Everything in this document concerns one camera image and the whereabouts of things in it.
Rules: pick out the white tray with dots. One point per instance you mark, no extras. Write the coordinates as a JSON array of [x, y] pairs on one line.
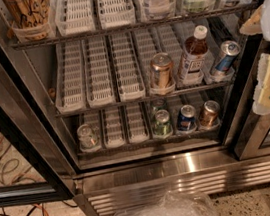
[[74, 16], [112, 128], [128, 73], [98, 73], [137, 130], [70, 94], [115, 13]]

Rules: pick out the top wire shelf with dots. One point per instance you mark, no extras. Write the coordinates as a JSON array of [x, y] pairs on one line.
[[137, 26]]

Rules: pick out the green can bottom front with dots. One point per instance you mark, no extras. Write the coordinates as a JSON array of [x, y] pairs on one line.
[[161, 124]]

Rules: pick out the bottom wire shelf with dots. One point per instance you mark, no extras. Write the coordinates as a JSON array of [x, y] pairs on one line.
[[148, 143]]

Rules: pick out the green can bottom rear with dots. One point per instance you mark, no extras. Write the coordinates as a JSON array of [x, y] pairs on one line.
[[156, 105]]

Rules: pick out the copper can bottom shelf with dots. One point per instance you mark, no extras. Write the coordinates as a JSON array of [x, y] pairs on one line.
[[209, 113]]

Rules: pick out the right glass fridge door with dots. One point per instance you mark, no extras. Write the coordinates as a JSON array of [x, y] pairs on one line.
[[250, 132]]

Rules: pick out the pale can bottom left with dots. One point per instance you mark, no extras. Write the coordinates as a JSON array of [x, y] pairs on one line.
[[88, 138]]

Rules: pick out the blue silver can middle shelf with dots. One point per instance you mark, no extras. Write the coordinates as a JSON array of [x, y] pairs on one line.
[[228, 52]]

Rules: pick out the middle wire shelf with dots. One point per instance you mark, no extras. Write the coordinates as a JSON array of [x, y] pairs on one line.
[[148, 98]]

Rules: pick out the left glass fridge door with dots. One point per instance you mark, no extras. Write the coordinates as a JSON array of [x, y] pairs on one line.
[[28, 122]]

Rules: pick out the stainless steel fridge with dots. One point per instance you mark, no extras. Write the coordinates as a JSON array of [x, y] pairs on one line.
[[111, 182]]

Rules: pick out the glass fridge door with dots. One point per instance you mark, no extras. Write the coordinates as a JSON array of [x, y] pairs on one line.
[[28, 122], [250, 132]]

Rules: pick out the wire shelf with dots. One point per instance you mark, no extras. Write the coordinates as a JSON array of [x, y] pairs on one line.
[[148, 98], [148, 143], [137, 26]]

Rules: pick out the brown tea bottle white cap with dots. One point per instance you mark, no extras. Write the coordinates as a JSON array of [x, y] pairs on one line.
[[193, 55]]

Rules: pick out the blue can bottom shelf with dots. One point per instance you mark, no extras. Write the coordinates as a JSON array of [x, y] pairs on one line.
[[186, 118]]

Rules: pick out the gold can middle shelf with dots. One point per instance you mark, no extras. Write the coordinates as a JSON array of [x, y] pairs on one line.
[[161, 78]]

